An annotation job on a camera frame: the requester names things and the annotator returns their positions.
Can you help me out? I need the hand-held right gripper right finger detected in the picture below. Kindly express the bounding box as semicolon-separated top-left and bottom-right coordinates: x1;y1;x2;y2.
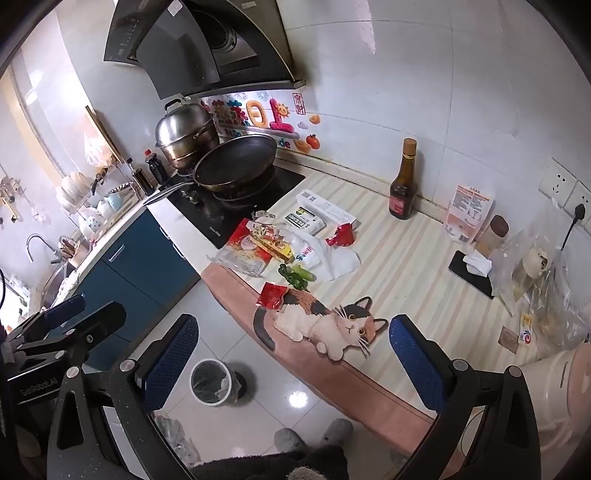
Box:
389;314;542;480

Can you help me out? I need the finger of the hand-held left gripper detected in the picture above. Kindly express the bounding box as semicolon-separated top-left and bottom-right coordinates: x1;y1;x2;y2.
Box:
7;294;88;343
9;301;127;370

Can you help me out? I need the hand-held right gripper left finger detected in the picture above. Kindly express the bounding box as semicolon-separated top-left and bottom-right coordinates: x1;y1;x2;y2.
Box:
46;314;204;480

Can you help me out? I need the white trash bin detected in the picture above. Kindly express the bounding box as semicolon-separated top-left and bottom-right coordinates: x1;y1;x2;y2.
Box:
190;359;233;407

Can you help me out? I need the white paper towel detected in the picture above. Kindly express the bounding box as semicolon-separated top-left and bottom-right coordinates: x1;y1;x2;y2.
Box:
318;244;363;282

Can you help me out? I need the clear printed plastic bag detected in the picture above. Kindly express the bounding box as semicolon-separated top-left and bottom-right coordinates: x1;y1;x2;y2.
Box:
210;218;278;278

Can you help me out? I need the chopstick holder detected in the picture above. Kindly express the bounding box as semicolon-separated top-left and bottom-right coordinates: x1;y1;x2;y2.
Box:
58;235;90;268

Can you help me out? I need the blue kitchen cabinet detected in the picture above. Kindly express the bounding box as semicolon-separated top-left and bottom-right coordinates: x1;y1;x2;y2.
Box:
44;205;201;370

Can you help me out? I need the clear bag on floor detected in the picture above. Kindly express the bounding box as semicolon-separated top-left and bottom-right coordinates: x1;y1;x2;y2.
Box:
154;413;201;467

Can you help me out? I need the steel faucet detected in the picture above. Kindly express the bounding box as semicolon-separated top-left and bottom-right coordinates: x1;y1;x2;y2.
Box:
25;233;58;264

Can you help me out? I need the striped cat print mat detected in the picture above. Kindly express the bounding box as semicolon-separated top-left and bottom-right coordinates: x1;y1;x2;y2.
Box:
201;173;591;462

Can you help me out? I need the small brown card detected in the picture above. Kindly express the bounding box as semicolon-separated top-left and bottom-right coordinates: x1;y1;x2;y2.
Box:
499;325;520;355

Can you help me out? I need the black phone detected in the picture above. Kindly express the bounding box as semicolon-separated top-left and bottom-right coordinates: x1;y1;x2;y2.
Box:
449;250;495;300

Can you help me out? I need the grey slipper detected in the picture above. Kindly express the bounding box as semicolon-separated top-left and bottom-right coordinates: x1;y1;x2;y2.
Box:
321;418;354;446
274;428;308;455

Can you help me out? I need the dish rack with bowls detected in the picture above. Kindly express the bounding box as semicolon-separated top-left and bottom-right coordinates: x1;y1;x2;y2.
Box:
55;157;144;241

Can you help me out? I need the small yellow white packet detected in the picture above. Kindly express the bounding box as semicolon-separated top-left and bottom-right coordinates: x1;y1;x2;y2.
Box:
518;313;536;346

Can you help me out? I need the white crumpled tissue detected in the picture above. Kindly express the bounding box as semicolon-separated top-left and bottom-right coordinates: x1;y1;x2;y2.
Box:
462;253;494;278

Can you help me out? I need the red flat packet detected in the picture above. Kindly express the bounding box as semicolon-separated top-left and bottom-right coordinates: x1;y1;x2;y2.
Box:
256;282;289;309

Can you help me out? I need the thin dark bottle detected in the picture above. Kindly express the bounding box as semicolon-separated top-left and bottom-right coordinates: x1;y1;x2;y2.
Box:
126;158;155;197

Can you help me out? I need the red crumpled wrapper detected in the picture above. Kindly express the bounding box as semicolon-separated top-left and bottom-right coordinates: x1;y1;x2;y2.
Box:
325;222;356;247

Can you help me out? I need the green pepper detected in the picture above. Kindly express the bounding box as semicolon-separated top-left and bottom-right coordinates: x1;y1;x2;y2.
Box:
277;263;318;291

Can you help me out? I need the black induction cooktop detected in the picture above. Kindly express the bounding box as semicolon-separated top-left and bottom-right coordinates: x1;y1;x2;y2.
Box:
159;164;306;249

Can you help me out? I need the white pink rice cooker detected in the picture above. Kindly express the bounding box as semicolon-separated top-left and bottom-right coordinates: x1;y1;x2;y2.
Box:
455;342;591;480

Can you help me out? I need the large clear plastic bag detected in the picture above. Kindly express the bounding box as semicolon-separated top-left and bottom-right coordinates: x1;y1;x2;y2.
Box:
489;222;591;352

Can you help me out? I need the white printed plastic bag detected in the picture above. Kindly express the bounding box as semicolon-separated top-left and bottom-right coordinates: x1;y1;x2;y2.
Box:
288;230;325;271

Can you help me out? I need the clear jar brown lid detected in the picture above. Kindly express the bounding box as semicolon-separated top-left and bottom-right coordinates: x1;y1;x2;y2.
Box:
475;215;509;257

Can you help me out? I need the dark sauce bottle red cap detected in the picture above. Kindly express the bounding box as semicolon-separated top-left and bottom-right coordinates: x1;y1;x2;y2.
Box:
144;148;169;184

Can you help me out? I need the pink orange pouch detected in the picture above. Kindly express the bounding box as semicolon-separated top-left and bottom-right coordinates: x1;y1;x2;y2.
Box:
443;185;496;245

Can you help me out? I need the yellow snack packet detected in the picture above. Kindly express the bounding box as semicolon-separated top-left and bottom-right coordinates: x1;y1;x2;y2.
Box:
249;233;295;264

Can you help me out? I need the tall brown glass bottle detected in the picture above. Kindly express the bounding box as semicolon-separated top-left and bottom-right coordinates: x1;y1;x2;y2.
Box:
389;137;419;221

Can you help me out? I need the wooden cutting board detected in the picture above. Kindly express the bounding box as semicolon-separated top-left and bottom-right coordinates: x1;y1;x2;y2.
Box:
85;105;126;166

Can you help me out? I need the white green packet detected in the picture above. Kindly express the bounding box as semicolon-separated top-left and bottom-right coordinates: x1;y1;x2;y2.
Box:
281;208;326;236

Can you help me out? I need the white cardboard box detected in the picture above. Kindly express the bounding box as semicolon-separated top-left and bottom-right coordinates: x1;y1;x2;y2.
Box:
295;189;358;229

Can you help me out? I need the steel steamer pot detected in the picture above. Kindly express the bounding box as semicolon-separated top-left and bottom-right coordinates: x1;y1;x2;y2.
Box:
154;99;221;175

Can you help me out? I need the black frying pan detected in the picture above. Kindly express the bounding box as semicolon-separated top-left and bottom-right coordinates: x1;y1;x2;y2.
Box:
142;134;279;206

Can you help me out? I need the black range hood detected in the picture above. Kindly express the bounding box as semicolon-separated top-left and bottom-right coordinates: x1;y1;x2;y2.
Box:
102;0;306;100

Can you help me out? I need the black plug with cable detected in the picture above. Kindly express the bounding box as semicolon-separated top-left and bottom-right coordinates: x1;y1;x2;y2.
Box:
558;203;584;250

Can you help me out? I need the white wall socket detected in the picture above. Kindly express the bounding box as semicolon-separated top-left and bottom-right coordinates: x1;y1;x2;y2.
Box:
538;159;578;206
563;182;591;227

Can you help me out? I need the colourful wall sticker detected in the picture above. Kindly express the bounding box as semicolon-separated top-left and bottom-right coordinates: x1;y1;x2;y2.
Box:
199;90;321;153

